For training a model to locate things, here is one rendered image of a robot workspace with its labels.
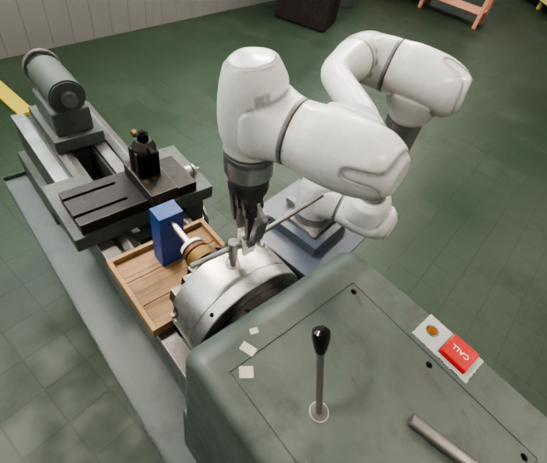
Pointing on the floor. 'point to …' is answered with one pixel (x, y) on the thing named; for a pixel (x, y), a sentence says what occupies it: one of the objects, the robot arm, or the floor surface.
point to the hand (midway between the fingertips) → (246, 240)
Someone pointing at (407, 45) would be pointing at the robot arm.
